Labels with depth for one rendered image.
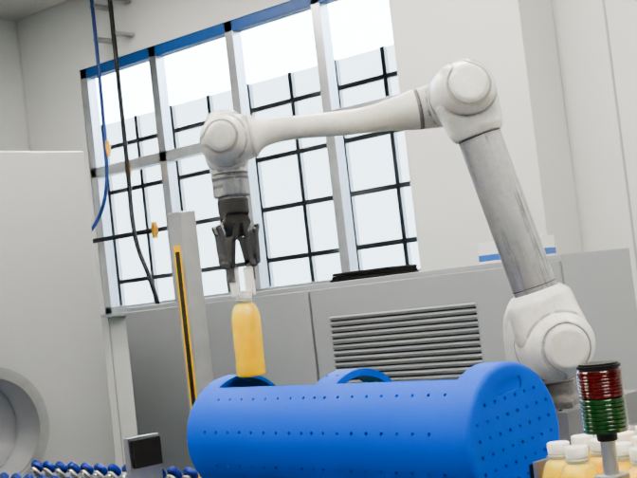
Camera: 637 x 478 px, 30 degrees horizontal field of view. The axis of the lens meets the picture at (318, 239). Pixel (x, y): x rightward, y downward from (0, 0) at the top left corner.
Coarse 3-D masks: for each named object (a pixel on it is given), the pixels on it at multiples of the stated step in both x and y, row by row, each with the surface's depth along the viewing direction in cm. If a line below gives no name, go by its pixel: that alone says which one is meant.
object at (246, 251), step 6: (246, 228) 286; (246, 234) 285; (240, 240) 287; (246, 240) 286; (240, 246) 287; (246, 246) 286; (246, 252) 286; (246, 258) 286; (252, 258) 286; (252, 264) 286
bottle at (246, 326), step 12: (240, 300) 283; (240, 312) 282; (252, 312) 282; (240, 324) 281; (252, 324) 281; (240, 336) 281; (252, 336) 281; (240, 348) 281; (252, 348) 281; (240, 360) 282; (252, 360) 281; (240, 372) 282; (252, 372) 281; (264, 372) 283
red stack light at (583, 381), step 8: (584, 376) 169; (592, 376) 169; (600, 376) 168; (608, 376) 168; (616, 376) 169; (584, 384) 170; (592, 384) 169; (600, 384) 168; (608, 384) 168; (616, 384) 169; (584, 392) 170; (592, 392) 169; (600, 392) 168; (608, 392) 168; (616, 392) 168; (624, 392) 170
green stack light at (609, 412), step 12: (624, 396) 170; (588, 408) 169; (600, 408) 168; (612, 408) 168; (624, 408) 169; (588, 420) 169; (600, 420) 168; (612, 420) 168; (624, 420) 169; (588, 432) 170; (600, 432) 168; (612, 432) 168
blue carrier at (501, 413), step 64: (256, 384) 297; (320, 384) 256; (384, 384) 241; (448, 384) 228; (512, 384) 229; (192, 448) 280; (256, 448) 263; (320, 448) 248; (384, 448) 234; (448, 448) 222; (512, 448) 227
